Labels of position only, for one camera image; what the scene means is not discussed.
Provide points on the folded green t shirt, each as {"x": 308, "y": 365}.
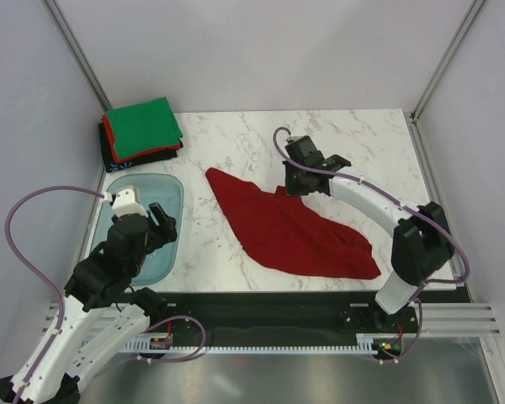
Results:
{"x": 142, "y": 127}

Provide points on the clear blue plastic bin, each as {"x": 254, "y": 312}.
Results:
{"x": 167, "y": 191}

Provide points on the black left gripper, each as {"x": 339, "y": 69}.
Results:
{"x": 168, "y": 232}

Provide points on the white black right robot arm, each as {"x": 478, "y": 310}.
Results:
{"x": 420, "y": 234}

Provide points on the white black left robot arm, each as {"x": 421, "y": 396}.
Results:
{"x": 61, "y": 367}

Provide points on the right aluminium frame post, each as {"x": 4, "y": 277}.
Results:
{"x": 457, "y": 40}

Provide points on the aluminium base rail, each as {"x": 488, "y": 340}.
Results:
{"x": 468, "y": 320}

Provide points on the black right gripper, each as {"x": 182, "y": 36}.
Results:
{"x": 290, "y": 188}

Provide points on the left aluminium frame post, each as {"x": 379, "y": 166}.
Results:
{"x": 59, "y": 19}

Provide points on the dark red t shirt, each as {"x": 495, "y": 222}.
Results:
{"x": 279, "y": 232}

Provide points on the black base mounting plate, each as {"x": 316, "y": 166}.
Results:
{"x": 280, "y": 319}

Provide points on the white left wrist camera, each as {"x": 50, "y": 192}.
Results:
{"x": 125, "y": 201}

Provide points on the white slotted cable duct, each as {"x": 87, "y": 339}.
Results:
{"x": 363, "y": 346}

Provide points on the aluminium frame post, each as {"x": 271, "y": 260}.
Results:
{"x": 59, "y": 19}
{"x": 457, "y": 40}

